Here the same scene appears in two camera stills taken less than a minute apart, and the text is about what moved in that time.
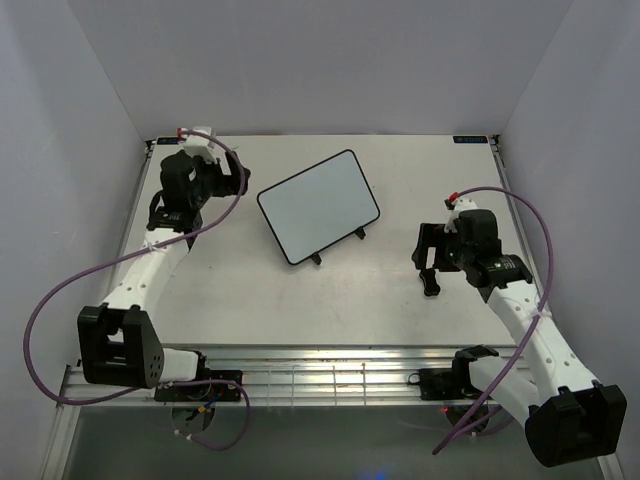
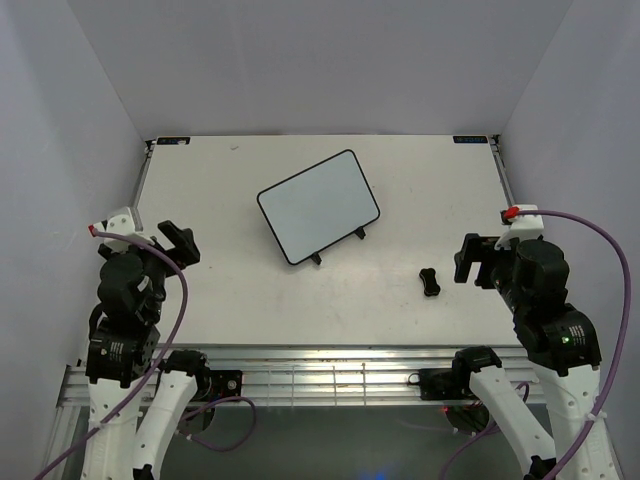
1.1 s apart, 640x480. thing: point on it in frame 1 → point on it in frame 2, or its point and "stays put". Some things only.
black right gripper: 430,235 → 469,252
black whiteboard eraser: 430,284 stays put
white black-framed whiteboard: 318,206 stays put
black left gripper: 228,184 → 186,250
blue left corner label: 167,140 stays put
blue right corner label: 470,139 stays put
